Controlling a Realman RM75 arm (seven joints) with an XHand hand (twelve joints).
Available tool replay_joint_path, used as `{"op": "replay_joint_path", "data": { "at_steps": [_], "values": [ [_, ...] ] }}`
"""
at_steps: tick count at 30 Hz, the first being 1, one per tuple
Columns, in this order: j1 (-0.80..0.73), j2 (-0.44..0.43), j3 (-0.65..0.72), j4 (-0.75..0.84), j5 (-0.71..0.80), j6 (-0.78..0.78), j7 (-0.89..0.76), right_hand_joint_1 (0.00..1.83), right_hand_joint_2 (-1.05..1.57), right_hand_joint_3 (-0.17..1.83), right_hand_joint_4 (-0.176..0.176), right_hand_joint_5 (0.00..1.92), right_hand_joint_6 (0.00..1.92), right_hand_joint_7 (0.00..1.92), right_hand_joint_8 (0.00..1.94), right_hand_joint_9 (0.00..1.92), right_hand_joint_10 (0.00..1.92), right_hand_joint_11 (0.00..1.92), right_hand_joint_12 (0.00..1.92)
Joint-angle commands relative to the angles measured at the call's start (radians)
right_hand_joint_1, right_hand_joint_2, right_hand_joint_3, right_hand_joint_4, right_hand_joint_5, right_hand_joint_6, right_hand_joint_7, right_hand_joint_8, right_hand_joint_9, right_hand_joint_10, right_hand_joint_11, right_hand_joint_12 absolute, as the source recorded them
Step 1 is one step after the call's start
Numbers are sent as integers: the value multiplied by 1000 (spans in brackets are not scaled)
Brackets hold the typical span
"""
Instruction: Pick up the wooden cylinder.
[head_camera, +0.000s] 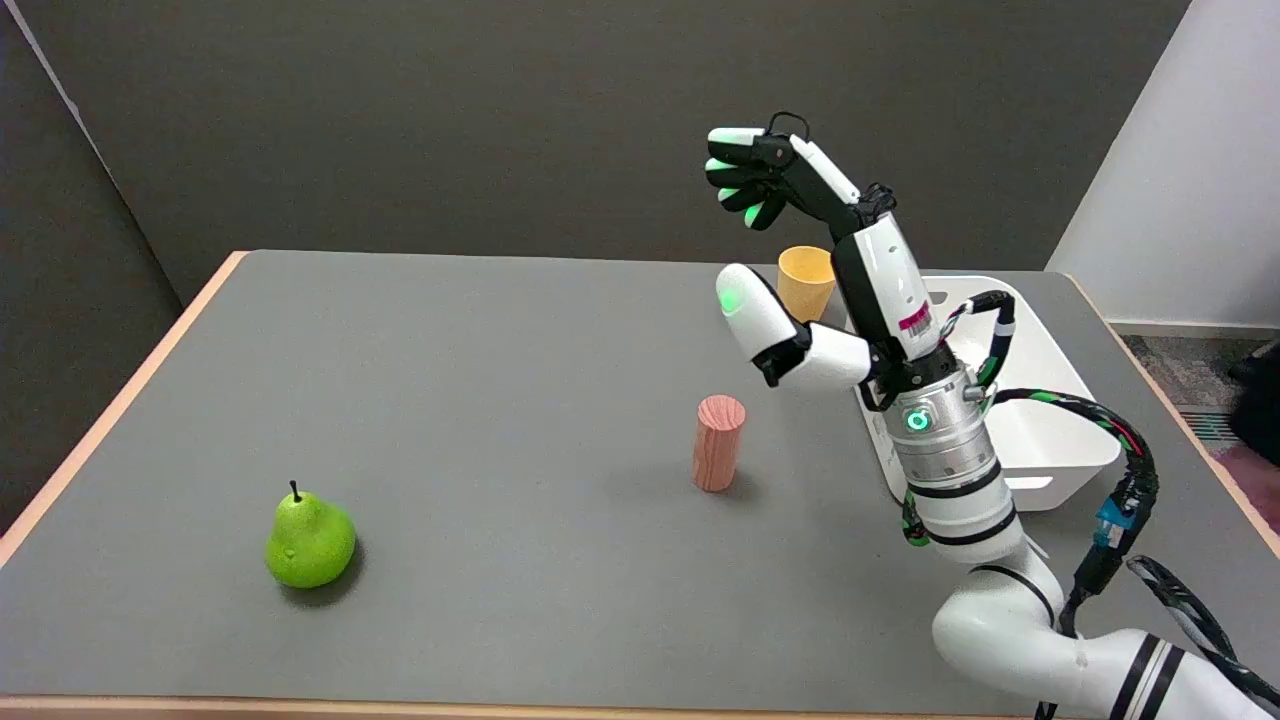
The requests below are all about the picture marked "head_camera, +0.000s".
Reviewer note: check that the yellow plastic cup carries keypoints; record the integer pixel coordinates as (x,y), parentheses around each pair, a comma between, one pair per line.
(803,284)

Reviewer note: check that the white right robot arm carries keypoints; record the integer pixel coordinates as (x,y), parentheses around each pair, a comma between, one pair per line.
(960,480)

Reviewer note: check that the floor vent grille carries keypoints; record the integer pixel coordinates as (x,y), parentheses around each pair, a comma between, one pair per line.
(1207,424)

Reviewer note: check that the black office chair base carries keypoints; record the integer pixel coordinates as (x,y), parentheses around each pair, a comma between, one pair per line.
(1258,395)

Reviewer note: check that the wooden cylinder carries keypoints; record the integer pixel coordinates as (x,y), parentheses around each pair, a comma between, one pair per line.
(718,443)

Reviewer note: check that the white plastic bin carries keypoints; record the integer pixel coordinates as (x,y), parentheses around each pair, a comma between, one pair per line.
(1050,440)

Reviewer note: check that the green pear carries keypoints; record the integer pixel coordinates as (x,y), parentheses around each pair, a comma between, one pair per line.
(308,541)

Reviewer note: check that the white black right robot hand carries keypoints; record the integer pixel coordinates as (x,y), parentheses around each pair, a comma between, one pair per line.
(880,280)

